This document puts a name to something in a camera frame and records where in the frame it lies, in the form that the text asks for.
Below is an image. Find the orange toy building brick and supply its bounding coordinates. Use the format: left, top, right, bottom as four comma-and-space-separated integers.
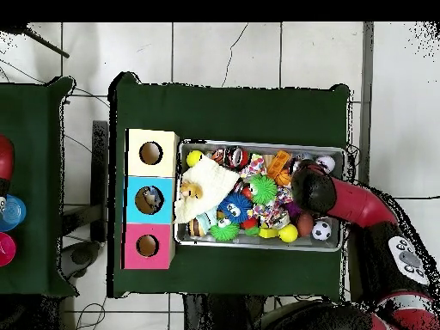
266, 150, 292, 180

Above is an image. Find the blue roll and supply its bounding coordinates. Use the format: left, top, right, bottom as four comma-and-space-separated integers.
0, 193, 28, 232

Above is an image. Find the white baseball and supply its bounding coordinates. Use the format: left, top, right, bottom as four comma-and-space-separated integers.
315, 155, 336, 174

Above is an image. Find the dark green table cloth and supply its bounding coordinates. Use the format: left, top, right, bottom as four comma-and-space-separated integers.
107, 71, 351, 299

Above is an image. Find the small soccer ball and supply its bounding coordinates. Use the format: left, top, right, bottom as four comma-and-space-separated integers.
311, 219, 333, 241

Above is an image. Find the yellow smooth ball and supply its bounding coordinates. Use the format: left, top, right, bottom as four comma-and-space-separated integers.
186, 150, 205, 168

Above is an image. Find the large blue spiky ball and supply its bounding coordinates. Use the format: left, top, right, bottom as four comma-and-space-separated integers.
217, 192, 254, 224

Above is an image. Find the silver mesh bin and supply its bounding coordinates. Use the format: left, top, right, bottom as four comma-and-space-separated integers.
173, 139, 347, 252

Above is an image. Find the small green spiky ball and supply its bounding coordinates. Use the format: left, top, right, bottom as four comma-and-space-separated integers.
248, 174, 278, 205

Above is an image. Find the pink round cup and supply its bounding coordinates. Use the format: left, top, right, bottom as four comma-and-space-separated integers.
0, 231, 17, 268

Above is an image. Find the black stand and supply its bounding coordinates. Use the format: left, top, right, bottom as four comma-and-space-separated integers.
90, 119, 109, 243

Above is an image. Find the green covered side table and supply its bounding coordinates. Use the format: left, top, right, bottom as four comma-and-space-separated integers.
0, 76, 78, 298

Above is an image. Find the orange plush toy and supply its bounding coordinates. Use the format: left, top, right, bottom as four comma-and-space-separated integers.
180, 180, 205, 201

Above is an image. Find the wooden box with three holes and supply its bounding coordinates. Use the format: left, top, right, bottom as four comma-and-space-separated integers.
120, 128, 180, 271

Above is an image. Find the red and black object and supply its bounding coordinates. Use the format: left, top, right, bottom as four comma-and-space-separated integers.
0, 133, 15, 214

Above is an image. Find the green spiky toy with eyes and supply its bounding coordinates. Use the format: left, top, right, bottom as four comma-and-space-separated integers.
209, 217, 241, 241

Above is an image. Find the cream knitted cloth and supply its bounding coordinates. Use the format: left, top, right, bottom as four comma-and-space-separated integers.
174, 156, 241, 224

